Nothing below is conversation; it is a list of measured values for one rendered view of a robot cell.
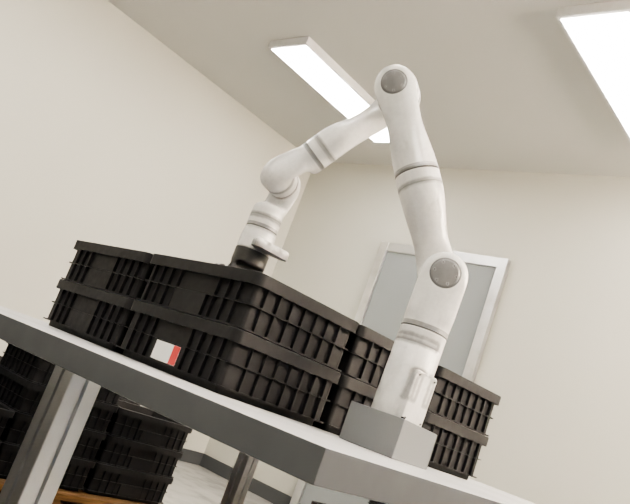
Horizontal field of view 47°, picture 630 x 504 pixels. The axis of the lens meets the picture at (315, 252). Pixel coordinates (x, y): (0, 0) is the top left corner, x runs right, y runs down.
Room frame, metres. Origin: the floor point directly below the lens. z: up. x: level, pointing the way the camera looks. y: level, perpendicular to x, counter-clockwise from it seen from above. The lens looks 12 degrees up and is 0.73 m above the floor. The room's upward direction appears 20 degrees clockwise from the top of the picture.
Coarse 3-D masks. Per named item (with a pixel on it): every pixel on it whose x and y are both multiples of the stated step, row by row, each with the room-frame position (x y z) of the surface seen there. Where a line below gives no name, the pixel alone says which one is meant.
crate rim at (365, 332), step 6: (360, 324) 1.50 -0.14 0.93; (360, 330) 1.50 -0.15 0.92; (366, 330) 1.51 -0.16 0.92; (372, 330) 1.52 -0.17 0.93; (360, 336) 1.50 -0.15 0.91; (366, 336) 1.51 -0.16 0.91; (372, 336) 1.52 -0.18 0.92; (378, 336) 1.53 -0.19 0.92; (384, 336) 1.54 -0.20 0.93; (378, 342) 1.54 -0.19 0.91; (384, 342) 1.55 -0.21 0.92; (390, 342) 1.56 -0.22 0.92; (390, 348) 1.57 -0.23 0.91
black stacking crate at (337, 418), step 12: (336, 384) 1.52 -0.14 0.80; (348, 384) 1.51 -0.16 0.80; (360, 384) 1.53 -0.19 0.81; (336, 396) 1.51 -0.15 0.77; (348, 396) 1.53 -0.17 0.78; (360, 396) 1.55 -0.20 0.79; (372, 396) 1.56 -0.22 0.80; (324, 408) 1.53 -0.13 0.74; (336, 408) 1.52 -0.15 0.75; (348, 408) 1.53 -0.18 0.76; (324, 420) 1.52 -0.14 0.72; (336, 420) 1.52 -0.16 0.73; (336, 432) 1.54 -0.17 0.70
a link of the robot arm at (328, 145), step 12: (420, 96) 1.44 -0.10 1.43; (372, 108) 1.48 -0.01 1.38; (348, 120) 1.47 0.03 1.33; (360, 120) 1.47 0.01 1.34; (372, 120) 1.47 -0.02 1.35; (384, 120) 1.47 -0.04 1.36; (324, 132) 1.46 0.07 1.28; (336, 132) 1.45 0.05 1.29; (348, 132) 1.46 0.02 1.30; (360, 132) 1.47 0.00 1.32; (372, 132) 1.48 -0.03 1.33; (312, 144) 1.46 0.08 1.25; (324, 144) 1.46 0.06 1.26; (336, 144) 1.46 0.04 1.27; (348, 144) 1.47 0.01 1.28; (324, 156) 1.47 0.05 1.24; (336, 156) 1.48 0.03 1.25
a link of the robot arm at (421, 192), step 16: (400, 176) 1.39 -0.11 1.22; (416, 176) 1.36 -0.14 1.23; (432, 176) 1.37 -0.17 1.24; (400, 192) 1.40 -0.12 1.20; (416, 192) 1.37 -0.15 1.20; (432, 192) 1.36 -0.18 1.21; (416, 208) 1.38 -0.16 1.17; (432, 208) 1.38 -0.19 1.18; (416, 224) 1.40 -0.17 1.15; (432, 224) 1.39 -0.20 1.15; (416, 240) 1.41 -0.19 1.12; (432, 240) 1.40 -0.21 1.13; (448, 240) 1.41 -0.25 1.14; (416, 256) 1.42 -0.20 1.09
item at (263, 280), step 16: (160, 256) 1.56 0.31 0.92; (208, 272) 1.42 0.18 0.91; (224, 272) 1.38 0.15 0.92; (240, 272) 1.34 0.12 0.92; (256, 272) 1.31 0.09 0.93; (272, 288) 1.32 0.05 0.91; (288, 288) 1.35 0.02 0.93; (304, 304) 1.38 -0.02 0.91; (320, 304) 1.41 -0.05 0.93; (336, 320) 1.44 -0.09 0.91; (352, 320) 1.47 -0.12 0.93
